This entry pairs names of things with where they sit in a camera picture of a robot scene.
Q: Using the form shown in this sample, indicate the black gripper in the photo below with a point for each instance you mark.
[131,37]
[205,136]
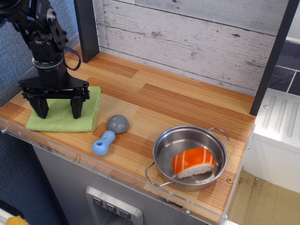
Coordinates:
[54,82]

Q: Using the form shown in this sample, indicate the green cloth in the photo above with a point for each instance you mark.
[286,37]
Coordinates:
[60,117]

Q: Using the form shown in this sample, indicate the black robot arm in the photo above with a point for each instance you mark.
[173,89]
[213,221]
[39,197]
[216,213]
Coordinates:
[38,25]

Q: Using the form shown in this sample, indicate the silver metal pot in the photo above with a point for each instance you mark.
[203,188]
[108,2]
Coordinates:
[180,138]

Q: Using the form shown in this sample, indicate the blue grey toy scoop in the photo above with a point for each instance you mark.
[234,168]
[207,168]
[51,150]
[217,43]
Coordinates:
[115,125]

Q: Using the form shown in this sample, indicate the grey button control panel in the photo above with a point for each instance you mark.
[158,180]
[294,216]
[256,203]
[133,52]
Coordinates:
[109,210]

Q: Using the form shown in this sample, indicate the yellow black object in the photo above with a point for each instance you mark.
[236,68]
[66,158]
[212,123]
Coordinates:
[16,221]

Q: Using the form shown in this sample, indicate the salmon sushi toy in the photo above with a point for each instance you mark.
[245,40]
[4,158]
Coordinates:
[193,161]

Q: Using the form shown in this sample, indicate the white ridged sink drainer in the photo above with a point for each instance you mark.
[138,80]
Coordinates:
[278,118]

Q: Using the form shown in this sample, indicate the dark left upright post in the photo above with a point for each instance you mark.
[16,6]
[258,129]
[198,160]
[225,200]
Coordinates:
[87,30]

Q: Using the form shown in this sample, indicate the dark upright post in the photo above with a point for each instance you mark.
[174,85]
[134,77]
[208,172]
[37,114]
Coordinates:
[274,55]
[87,30]

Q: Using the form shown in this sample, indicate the dark right upright post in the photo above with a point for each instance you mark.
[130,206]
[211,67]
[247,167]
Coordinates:
[274,55]

